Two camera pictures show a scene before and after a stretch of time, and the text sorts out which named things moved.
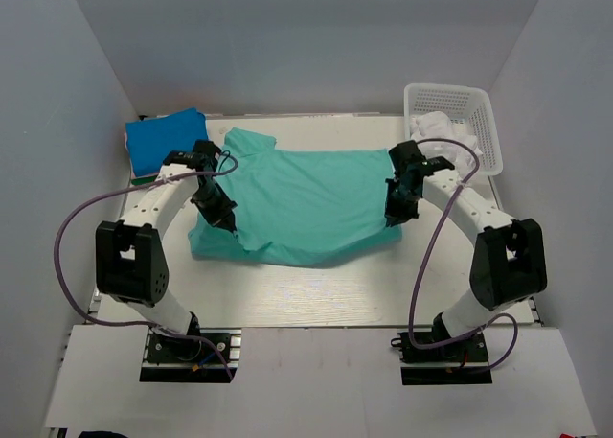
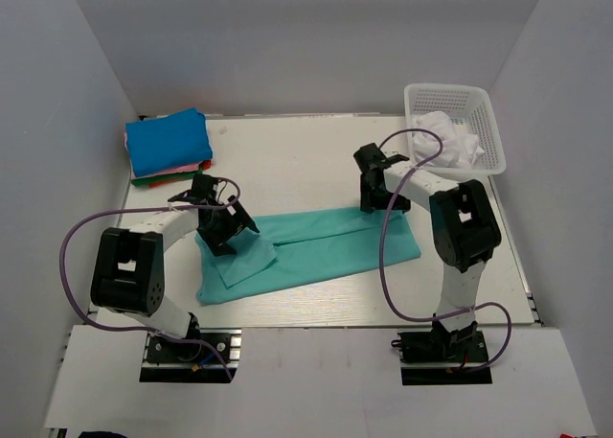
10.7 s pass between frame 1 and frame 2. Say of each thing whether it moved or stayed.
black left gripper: moved
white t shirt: stayed
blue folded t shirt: stayed
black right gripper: moved
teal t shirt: moved
